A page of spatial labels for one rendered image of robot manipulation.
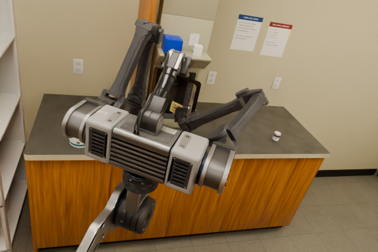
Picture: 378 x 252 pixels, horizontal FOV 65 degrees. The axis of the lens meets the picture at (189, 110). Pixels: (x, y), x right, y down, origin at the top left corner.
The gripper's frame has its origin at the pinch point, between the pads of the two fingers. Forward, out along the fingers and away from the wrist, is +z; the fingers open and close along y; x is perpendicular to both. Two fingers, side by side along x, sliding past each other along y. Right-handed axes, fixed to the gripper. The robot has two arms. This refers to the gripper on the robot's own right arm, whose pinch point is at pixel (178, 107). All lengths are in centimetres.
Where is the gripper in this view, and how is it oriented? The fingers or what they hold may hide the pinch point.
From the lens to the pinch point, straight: 181.9
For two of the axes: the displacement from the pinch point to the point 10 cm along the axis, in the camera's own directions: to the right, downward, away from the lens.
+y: 2.0, -8.6, -4.8
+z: -2.5, -5.1, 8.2
